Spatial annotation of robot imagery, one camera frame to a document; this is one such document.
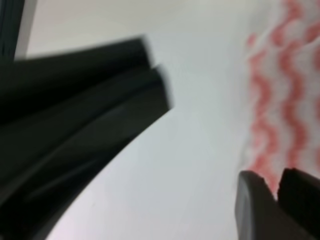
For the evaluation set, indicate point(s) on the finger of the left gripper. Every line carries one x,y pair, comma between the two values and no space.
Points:
48,158
32,85

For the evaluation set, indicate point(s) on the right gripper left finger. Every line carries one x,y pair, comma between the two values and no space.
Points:
258,215

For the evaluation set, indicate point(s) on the pink white striped towel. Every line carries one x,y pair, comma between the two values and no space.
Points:
283,69

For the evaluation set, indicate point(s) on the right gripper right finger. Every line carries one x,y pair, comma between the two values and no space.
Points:
299,196

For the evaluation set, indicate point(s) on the black keyboard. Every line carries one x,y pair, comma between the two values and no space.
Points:
11,12

